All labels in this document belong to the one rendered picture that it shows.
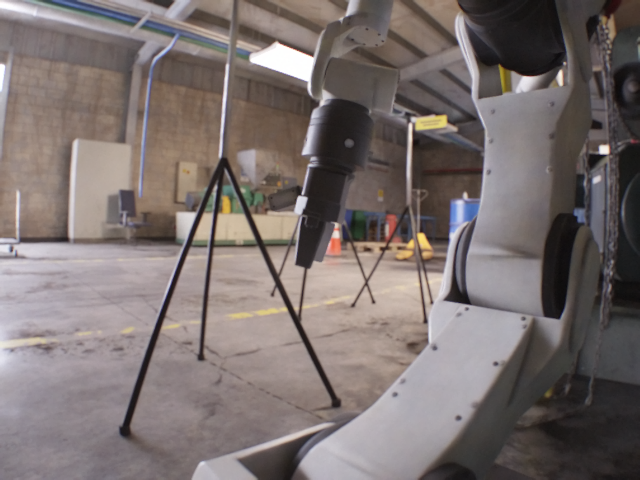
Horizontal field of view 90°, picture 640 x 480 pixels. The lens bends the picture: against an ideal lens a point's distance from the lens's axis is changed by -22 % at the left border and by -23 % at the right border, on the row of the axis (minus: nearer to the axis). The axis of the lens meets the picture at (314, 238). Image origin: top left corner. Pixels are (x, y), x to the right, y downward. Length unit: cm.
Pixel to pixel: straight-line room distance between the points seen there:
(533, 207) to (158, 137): 966
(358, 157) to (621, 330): 134
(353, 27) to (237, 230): 770
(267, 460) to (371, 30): 54
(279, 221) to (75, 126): 508
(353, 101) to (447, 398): 38
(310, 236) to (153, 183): 933
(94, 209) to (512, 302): 835
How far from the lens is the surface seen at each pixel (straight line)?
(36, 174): 909
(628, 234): 142
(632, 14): 326
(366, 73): 55
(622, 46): 259
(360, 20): 59
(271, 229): 873
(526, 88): 102
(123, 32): 750
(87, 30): 978
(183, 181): 989
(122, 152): 884
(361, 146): 53
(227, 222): 803
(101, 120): 954
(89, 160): 862
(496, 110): 58
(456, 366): 43
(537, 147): 53
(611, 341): 167
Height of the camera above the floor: 55
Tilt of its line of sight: 2 degrees down
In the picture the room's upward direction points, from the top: 2 degrees clockwise
